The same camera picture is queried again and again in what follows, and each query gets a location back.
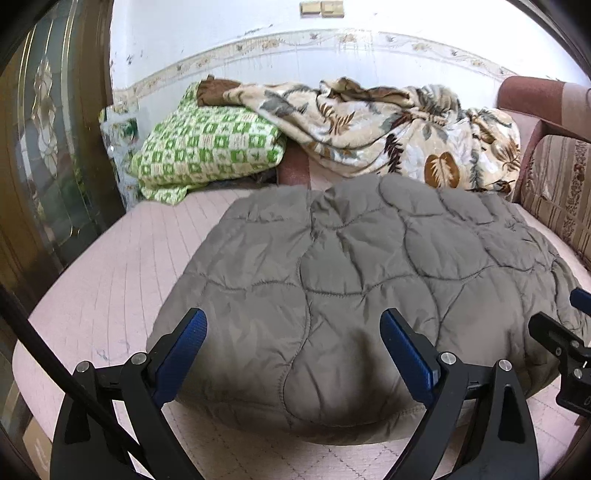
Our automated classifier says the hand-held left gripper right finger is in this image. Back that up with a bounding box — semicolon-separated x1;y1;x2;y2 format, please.
379;308;541;480

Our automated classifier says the grey quilted hooded jacket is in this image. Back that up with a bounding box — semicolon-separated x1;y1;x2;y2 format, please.
147;174;591;446

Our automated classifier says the green white checked pillow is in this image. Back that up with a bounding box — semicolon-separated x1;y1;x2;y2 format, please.
127;80;287;206

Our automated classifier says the clear plastic bag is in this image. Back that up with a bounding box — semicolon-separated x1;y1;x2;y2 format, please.
99;104;141;208

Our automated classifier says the brown bolster pillow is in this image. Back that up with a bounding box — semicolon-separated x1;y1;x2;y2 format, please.
277;150;311;190

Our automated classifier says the black cable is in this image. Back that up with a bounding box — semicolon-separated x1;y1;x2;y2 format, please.
0;284;144;480

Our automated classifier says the pink sofa armrest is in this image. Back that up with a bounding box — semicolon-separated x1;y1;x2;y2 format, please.
496;76;591;204

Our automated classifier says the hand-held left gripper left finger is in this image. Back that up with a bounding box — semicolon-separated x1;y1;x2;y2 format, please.
50;307;208;480

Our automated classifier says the wooden door with glass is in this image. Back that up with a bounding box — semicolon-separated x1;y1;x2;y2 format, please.
0;0;127;453

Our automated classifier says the striped sofa cushion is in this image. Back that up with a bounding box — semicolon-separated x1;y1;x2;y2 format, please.
519;134;591;268

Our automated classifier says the leaf print blanket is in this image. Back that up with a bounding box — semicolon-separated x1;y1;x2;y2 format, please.
196;76;522;192

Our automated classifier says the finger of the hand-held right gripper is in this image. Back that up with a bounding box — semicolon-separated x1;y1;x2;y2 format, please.
527;311;591;365
570;286;591;317

